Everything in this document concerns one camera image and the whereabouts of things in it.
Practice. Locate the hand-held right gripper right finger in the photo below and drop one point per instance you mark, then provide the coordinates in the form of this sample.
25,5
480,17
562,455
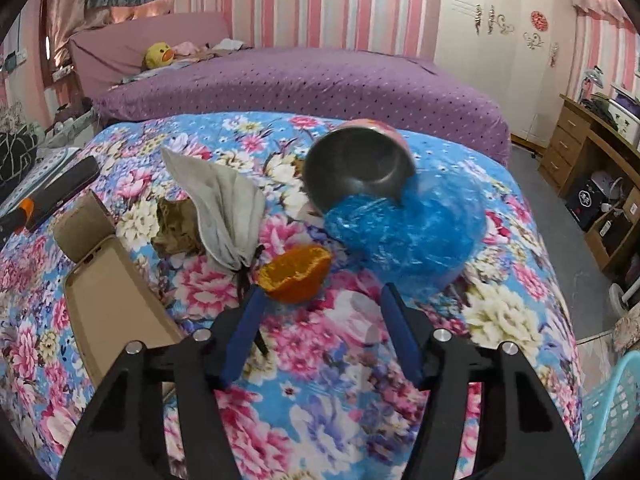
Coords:
402,330

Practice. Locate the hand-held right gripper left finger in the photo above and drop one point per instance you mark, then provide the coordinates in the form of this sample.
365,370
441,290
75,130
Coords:
245,330

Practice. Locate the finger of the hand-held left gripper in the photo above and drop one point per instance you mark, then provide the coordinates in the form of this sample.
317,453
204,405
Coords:
11,222

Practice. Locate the orange peel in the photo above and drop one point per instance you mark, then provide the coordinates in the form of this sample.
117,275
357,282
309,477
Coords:
295,275

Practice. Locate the turquoise plastic basket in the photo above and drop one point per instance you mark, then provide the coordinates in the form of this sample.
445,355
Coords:
612,420

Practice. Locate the white dotted cloth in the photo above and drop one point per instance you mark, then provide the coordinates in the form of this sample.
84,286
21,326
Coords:
35,175

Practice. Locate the black phone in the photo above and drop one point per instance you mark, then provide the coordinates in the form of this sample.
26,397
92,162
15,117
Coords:
65,190

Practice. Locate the black patterned bag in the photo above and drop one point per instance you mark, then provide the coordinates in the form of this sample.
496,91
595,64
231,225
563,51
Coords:
15,157

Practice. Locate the cardboard tube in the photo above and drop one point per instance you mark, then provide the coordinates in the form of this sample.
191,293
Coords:
85,225

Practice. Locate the blue plastic bag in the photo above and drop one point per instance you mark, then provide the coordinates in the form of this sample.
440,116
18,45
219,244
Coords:
415,240

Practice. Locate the floral blanket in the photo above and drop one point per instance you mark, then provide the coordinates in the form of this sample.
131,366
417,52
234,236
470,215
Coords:
350,410

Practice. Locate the grey cloth pouch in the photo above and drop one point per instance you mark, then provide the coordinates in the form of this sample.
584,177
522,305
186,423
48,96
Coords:
225,210

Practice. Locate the crumpled brown paper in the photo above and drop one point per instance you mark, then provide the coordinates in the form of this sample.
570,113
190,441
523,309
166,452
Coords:
175,227

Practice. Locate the brown phone case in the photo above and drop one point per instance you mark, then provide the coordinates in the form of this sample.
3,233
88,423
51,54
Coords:
115,305

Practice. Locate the metal bowl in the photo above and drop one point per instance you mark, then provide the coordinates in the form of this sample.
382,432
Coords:
355,165

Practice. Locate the pink bed headboard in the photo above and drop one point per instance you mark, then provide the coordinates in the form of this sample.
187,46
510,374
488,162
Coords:
120,45

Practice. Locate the black paper bag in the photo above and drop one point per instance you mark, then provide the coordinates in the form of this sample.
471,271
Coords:
585,202

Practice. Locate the yellow duck plush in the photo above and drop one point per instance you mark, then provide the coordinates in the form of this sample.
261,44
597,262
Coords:
159,56

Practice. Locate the pink satin curtain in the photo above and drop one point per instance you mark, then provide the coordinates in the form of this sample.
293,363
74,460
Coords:
67,5

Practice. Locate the white fan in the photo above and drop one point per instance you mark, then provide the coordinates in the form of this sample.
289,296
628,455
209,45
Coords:
607,185

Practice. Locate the wooden desk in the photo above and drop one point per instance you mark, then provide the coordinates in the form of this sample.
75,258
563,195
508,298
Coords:
565,135

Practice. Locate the pink clothes pile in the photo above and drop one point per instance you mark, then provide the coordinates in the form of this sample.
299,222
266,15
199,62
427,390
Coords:
200,49

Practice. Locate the purple dotted bed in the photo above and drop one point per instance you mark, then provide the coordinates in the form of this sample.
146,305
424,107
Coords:
310,80

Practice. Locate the white wardrobe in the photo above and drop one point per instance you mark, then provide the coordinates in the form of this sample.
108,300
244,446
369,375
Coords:
500,60

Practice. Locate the white storage box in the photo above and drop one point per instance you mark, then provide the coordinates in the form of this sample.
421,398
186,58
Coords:
625,120

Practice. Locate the desk lamp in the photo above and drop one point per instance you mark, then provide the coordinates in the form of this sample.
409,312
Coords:
592,80

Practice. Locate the wall power strip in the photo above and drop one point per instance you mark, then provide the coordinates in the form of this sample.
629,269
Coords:
63,72

